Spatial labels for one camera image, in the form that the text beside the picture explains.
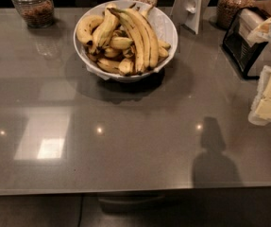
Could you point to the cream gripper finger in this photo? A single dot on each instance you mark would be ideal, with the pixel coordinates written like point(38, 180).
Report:
point(260, 112)

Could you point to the small banana right edge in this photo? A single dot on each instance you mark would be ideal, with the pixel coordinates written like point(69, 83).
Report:
point(163, 49)

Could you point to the white bowl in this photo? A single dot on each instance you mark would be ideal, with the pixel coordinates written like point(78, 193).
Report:
point(162, 24)

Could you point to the long yellow banana right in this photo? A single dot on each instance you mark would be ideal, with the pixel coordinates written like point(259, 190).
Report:
point(151, 46)

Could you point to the long yellow banana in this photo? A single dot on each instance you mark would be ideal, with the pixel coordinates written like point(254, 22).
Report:
point(151, 46)
point(134, 32)

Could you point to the long yellow banana middle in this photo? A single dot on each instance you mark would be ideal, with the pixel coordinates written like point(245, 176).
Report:
point(134, 32)

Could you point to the small banana bottom centre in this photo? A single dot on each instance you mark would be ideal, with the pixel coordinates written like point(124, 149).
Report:
point(126, 67)

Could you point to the small banana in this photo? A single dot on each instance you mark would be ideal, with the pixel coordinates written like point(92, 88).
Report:
point(126, 67)
point(121, 42)
point(108, 65)

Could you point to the small banana bottom left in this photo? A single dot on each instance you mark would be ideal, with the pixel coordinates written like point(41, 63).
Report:
point(108, 65)

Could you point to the yellow banana upper left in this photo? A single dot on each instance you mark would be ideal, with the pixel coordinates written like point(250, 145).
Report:
point(103, 33)

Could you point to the curved yellow banana left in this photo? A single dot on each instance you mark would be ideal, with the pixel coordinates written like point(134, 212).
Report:
point(85, 28)

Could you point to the glass jar right with nuts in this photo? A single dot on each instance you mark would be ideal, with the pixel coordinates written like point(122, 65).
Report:
point(226, 9)

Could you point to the glass jar with nuts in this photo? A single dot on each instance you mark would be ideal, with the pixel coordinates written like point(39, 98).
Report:
point(226, 9)
point(36, 13)

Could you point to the white sign stand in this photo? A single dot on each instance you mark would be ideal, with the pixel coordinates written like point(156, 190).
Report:
point(188, 13)

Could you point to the glass jar left with nuts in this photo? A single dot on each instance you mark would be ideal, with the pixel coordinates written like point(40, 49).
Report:
point(36, 13)

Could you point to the black wire napkin holder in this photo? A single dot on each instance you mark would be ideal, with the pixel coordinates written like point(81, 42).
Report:
point(240, 49)

